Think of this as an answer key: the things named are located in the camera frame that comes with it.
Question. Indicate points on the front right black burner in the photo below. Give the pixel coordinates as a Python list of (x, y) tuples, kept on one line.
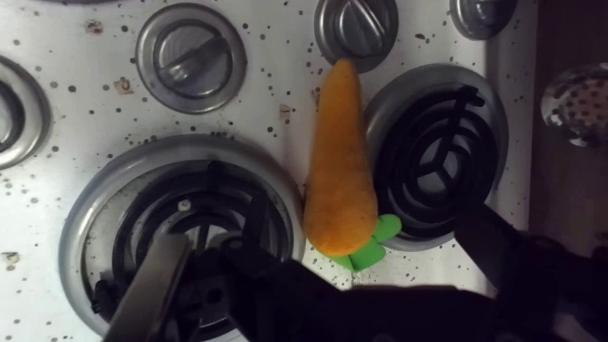
[(192, 185)]

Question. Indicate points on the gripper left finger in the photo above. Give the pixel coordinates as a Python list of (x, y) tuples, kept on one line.
[(141, 313)]

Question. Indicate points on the silver stove knob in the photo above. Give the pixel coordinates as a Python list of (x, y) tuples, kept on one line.
[(361, 32), (190, 58), (481, 20)]

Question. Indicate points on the front left black burner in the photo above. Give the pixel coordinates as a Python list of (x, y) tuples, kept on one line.
[(25, 115)]

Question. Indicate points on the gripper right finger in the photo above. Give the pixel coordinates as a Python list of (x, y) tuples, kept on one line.
[(534, 279)]

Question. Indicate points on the back right black burner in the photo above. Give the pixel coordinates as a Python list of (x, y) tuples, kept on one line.
[(437, 138)]

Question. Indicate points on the black burner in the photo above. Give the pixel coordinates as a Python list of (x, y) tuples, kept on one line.
[(437, 138), (192, 185), (25, 115)]

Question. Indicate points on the orange carrot plush toy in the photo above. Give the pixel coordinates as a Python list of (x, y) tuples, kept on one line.
[(340, 214)]

